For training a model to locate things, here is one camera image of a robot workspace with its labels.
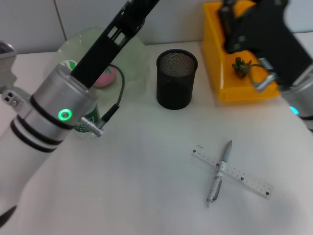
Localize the green glass fruit plate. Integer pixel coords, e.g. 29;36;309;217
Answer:
56;26;151;98

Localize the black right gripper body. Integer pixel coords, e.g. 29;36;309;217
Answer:
241;0;313;86

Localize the clear green-label water bottle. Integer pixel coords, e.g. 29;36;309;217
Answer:
60;60;101;138

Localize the silver pen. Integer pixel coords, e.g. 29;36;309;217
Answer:
204;140;233;209

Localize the left arm black plug cable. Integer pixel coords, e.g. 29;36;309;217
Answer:
80;64;126;138

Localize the small green toy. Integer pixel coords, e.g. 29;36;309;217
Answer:
231;56;252;79

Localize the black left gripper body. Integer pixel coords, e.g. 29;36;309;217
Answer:
70;32;125;87

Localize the pink toy peach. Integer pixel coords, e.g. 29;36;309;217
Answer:
93;63;118;88

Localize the right gripper silver plug cable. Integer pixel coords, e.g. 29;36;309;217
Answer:
248;57;280;94

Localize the yellow plastic bin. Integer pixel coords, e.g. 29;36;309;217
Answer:
202;1;284;102

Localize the clear plastic ruler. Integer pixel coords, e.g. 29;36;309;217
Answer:
191;144;274;199

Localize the black mesh pen holder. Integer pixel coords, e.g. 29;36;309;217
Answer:
156;48;199;110

